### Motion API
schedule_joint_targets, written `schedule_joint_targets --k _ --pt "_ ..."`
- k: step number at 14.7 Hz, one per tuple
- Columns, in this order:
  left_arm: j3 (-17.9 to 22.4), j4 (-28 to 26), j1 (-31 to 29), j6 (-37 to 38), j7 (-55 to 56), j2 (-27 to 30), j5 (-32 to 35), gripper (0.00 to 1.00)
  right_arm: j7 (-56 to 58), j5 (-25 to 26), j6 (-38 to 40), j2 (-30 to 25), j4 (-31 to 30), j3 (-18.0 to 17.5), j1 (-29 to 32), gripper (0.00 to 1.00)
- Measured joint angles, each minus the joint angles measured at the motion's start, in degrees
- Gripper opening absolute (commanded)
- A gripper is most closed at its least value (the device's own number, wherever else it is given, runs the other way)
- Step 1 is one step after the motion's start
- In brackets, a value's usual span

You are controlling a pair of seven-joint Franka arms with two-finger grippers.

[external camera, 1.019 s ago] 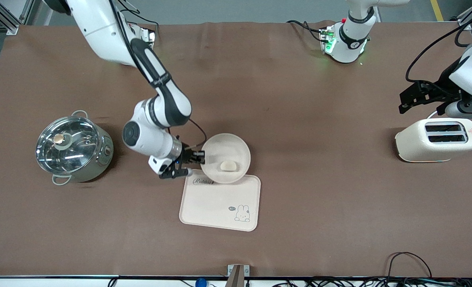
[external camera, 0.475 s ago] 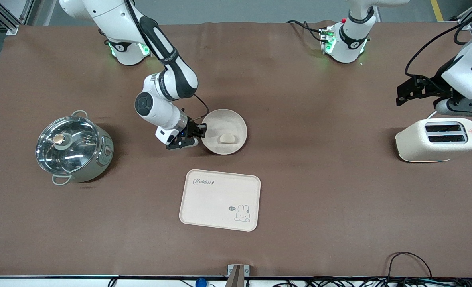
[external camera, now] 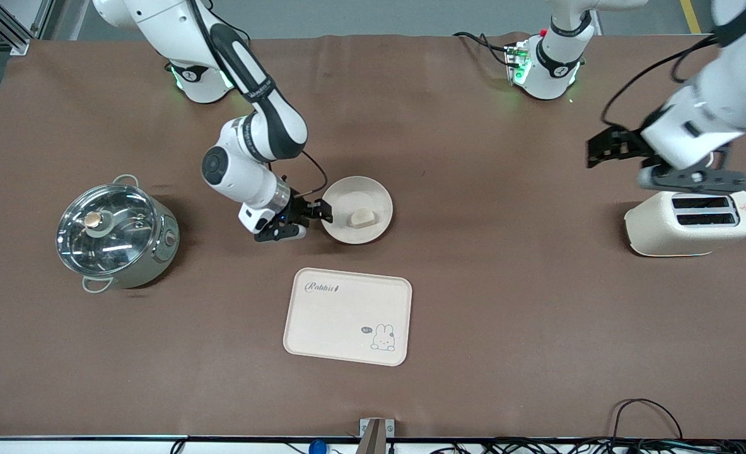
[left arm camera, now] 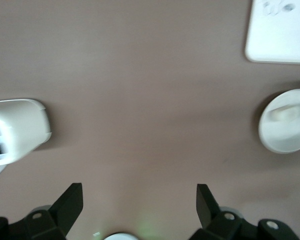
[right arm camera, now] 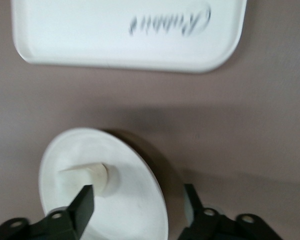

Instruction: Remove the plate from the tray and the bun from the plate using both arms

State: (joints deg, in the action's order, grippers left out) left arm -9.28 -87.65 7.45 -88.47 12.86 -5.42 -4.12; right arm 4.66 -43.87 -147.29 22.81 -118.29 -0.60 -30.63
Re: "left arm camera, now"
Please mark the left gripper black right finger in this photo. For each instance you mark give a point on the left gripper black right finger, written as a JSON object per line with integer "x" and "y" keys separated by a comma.
{"x": 207, "y": 210}

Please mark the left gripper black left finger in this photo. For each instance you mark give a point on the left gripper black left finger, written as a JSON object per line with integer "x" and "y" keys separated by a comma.
{"x": 67, "y": 207}

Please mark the cream round plate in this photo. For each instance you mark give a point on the cream round plate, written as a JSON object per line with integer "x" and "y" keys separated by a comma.
{"x": 285, "y": 137}

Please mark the cream rabbit print tray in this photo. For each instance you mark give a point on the cream rabbit print tray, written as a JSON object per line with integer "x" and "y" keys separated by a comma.
{"x": 277, "y": 32}

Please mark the cream two-slot toaster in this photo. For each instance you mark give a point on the cream two-slot toaster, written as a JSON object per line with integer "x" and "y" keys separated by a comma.
{"x": 22, "y": 122}

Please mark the brown table cover mat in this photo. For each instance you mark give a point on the brown table cover mat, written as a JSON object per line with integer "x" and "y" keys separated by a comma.
{"x": 140, "y": 100}

